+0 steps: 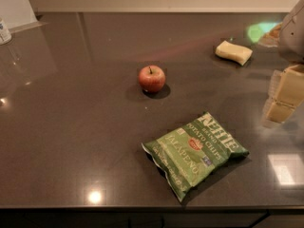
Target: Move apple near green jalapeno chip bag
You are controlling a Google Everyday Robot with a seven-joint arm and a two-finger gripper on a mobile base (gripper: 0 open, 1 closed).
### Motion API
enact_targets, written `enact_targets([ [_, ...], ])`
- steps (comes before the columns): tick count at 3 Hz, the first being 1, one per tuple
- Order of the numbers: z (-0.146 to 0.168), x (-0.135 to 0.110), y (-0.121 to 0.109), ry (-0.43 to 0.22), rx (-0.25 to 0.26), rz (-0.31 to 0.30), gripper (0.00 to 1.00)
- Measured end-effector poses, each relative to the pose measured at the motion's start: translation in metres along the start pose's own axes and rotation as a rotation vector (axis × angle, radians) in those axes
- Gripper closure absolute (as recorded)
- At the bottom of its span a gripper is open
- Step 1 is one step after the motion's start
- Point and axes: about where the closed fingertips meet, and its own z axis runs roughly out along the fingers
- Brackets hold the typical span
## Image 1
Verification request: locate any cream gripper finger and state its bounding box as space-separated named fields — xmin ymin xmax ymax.
xmin=265 ymin=64 xmax=304 ymax=124

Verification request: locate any red apple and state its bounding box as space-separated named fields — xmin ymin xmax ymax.
xmin=138 ymin=66 xmax=165 ymax=93

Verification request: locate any green jalapeno chip bag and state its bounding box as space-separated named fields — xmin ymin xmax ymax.
xmin=142 ymin=112 xmax=249 ymax=202

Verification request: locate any yellow sponge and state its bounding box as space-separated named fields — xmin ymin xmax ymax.
xmin=216 ymin=41 xmax=253 ymax=66

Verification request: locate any white bottle with label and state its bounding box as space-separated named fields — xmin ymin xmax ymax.
xmin=0 ymin=18 xmax=12 ymax=45

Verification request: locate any white board leaning on wall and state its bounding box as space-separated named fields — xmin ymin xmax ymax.
xmin=0 ymin=0 xmax=41 ymax=30

